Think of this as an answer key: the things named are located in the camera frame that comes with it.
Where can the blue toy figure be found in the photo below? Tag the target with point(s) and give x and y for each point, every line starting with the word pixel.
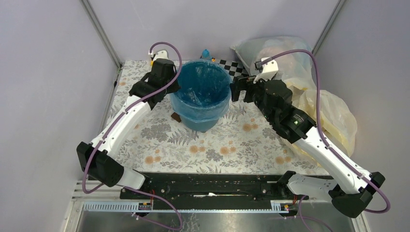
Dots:
pixel 206 55

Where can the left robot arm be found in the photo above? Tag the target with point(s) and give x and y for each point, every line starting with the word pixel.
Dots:
pixel 97 158

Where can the black white checkerboard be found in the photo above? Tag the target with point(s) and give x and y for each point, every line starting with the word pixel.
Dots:
pixel 233 68

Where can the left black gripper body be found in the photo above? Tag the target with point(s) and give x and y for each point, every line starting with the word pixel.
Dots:
pixel 169 81

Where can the yellow plastic trash bag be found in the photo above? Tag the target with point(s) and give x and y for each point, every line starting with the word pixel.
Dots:
pixel 338 123

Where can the clear stuffed trash bag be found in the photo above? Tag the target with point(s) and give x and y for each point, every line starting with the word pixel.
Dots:
pixel 295 65

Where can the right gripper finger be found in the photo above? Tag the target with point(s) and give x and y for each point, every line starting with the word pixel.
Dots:
pixel 235 91
pixel 243 82

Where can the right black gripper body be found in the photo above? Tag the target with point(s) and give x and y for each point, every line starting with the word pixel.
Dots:
pixel 257 97

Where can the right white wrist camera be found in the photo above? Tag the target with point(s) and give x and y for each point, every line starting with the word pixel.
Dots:
pixel 267 68

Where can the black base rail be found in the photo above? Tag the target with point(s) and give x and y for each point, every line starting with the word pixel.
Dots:
pixel 218 191

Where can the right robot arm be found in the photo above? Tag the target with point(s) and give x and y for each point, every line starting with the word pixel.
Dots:
pixel 351 188

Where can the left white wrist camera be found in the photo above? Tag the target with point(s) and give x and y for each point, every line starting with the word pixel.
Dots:
pixel 159 54

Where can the brown wooden block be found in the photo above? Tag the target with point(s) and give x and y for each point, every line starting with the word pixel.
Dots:
pixel 176 117

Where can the blue plastic trash bag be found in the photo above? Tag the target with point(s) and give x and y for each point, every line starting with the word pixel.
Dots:
pixel 204 92

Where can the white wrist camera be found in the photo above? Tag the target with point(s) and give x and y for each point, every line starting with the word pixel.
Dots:
pixel 159 54
pixel 267 68

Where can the floral table mat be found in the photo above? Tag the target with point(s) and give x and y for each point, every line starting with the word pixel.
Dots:
pixel 242 142

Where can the teal plastic trash bin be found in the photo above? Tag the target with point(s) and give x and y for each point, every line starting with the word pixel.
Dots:
pixel 200 123

